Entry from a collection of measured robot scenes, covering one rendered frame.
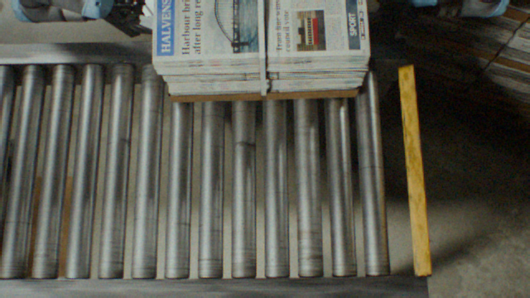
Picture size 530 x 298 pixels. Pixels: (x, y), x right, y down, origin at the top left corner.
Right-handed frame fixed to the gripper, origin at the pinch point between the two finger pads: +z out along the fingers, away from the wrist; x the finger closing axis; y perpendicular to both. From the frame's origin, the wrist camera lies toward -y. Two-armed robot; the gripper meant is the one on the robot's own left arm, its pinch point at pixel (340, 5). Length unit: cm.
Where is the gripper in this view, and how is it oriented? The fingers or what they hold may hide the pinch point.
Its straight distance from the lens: 125.4
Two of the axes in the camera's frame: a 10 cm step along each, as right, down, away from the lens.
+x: 0.2, 9.6, -2.7
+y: 0.0, -2.7, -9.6
